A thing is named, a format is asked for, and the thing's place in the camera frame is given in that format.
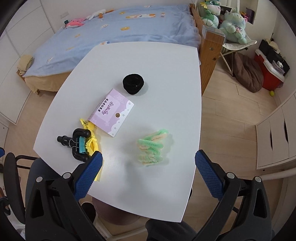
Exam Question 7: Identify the teal binder clip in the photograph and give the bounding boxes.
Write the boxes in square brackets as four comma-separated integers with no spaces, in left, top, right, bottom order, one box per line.
[69,137,86,155]

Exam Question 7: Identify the black plastic handle tool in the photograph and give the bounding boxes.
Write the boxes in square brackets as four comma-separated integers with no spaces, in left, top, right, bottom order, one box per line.
[57,128,91,162]

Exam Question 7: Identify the pink hair accessory card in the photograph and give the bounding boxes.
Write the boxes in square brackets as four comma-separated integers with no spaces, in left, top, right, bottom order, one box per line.
[88,88,134,137]

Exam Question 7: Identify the green fuzzy hair ties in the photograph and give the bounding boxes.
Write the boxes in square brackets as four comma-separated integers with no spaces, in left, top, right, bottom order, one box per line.
[137,128,170,166]

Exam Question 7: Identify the black hair scrunchie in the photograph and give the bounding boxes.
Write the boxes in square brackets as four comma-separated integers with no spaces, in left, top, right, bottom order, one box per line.
[122,73,144,95]

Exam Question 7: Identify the mauve round trash bin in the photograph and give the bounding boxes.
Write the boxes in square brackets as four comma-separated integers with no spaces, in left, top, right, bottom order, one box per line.
[92,197,140,225]

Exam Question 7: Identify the yellow plastic hair clip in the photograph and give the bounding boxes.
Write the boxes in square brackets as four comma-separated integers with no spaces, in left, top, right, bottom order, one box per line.
[79,118,103,182]

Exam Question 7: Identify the white drawer cabinet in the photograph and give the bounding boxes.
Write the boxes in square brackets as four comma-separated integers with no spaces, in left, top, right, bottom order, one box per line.
[256,92,295,170]

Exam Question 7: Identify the person's dark trouser legs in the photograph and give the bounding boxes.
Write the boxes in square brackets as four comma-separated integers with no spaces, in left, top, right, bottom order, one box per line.
[25,158,197,240]

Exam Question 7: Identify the beige folded blanket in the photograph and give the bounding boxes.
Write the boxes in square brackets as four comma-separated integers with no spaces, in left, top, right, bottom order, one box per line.
[17,55,34,76]

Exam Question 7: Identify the bed with blue blanket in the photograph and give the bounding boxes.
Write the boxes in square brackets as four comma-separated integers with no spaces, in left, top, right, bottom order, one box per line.
[16,3,225,96]

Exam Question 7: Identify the white bedside table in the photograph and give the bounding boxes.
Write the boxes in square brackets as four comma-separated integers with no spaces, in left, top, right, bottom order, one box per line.
[34,42,202,222]

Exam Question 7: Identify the red cooler box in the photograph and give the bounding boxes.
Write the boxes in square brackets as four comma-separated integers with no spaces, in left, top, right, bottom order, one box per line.
[254,49,285,91]

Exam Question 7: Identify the brown bean bag cushion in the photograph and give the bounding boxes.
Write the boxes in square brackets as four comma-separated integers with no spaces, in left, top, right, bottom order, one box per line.
[233,52,264,93]

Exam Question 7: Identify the pink plush toy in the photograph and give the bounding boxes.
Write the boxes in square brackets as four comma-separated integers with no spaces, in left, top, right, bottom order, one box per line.
[66,18,85,28]

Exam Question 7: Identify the white folding chair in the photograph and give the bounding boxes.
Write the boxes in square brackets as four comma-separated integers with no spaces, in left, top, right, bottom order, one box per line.
[219,1,257,76]

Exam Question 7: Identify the white goose plush toy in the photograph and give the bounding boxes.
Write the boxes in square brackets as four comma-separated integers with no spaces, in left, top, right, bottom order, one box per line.
[85,9,106,20]

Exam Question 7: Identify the mint green bear plush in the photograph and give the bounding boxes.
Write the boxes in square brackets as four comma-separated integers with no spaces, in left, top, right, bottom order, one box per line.
[219,11,247,45]

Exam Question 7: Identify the green dragon plush toy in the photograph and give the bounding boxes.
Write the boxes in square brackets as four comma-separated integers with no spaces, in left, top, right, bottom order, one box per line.
[200,1,221,29]

